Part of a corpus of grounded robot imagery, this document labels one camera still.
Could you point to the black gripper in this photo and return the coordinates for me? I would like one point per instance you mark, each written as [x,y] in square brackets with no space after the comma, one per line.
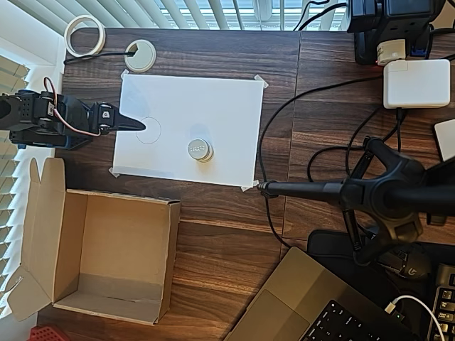
[106,116]

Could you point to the small silver tin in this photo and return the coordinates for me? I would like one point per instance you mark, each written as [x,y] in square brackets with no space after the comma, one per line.
[199,149]

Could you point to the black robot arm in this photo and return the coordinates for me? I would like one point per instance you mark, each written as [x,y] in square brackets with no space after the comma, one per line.
[21,110]

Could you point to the red robot arm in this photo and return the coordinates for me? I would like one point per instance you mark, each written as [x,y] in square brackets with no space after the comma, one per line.
[42,334]

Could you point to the open cardboard box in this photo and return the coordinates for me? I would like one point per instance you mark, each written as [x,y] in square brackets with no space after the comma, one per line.
[106,277]

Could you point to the masking tape piece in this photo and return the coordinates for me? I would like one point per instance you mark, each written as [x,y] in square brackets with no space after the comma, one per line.
[114,173]
[249,186]
[124,74]
[261,81]

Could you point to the white round desk grommet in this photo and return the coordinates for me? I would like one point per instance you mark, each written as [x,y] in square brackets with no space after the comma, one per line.
[142,64]

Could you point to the white paper sheet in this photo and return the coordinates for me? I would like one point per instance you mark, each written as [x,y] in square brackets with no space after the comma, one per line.
[220,106]

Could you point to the masking tape roll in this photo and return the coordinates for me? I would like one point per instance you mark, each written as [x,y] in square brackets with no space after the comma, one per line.
[84,18]

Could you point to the cream vertical blinds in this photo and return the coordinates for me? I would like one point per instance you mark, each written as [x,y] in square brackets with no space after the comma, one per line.
[14,199]

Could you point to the white vertical window blinds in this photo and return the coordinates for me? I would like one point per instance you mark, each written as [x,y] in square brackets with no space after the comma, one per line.
[213,14]

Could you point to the grey laptop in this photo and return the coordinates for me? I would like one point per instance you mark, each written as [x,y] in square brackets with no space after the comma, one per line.
[295,284]

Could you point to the black mouse pad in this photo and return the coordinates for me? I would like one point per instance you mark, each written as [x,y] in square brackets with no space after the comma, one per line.
[327,245]

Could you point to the black power strip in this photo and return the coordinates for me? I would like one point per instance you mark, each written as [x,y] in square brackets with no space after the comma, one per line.
[366,21]

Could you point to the black tripod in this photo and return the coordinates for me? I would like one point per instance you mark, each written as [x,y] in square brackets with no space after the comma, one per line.
[384,192]

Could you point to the small white plug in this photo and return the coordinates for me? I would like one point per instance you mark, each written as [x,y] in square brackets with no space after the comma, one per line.
[391,51]

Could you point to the white power adapter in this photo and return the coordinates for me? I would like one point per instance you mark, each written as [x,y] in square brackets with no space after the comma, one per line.
[416,85]

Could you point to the blue plug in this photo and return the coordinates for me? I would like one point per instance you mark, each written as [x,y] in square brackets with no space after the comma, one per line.
[419,51]

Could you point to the white flat device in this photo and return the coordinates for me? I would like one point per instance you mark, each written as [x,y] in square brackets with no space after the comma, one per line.
[448,138]

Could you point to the black computer mouse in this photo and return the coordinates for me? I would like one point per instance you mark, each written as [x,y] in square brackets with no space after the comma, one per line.
[416,266]

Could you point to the black keyboard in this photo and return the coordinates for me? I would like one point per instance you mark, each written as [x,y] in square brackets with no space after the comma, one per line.
[446,305]

